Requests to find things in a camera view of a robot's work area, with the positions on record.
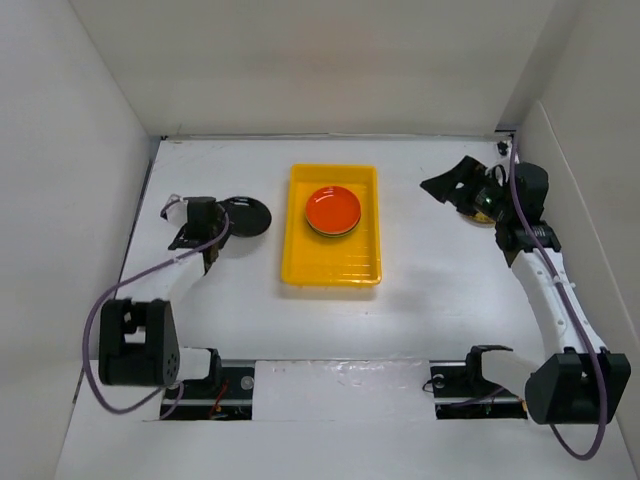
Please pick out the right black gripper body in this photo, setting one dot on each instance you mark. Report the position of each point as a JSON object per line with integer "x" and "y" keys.
{"x": 483, "y": 195}

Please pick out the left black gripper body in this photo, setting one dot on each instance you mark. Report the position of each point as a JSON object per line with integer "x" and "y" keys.
{"x": 217, "y": 229}

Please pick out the brown gold plate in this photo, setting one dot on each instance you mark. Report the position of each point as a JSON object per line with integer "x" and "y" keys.
{"x": 480, "y": 219}

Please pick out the black plate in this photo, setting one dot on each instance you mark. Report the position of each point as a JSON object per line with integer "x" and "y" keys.
{"x": 248, "y": 217}

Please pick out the beige patterned plate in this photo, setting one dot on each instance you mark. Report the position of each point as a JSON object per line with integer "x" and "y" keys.
{"x": 345, "y": 233}

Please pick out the orange plate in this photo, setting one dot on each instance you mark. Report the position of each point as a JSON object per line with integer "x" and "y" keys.
{"x": 333, "y": 210}

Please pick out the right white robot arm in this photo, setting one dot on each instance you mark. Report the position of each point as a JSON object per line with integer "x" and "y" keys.
{"x": 581, "y": 381}

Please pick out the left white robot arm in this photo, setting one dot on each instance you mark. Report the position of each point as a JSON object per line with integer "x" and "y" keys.
{"x": 138, "y": 341}

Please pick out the yellow plastic bin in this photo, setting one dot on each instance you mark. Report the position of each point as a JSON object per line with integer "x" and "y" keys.
{"x": 312, "y": 259}

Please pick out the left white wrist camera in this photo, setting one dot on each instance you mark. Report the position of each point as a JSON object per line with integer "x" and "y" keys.
{"x": 174, "y": 209}

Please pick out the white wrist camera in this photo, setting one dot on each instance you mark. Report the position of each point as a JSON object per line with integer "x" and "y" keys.
{"x": 174, "y": 209}
{"x": 504, "y": 149}

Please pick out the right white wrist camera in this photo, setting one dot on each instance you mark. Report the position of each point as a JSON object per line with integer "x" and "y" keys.
{"x": 504, "y": 149}

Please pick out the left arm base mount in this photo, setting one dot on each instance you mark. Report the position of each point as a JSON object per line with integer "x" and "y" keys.
{"x": 231, "y": 401}

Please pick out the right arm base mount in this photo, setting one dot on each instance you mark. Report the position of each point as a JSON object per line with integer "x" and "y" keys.
{"x": 456, "y": 397}

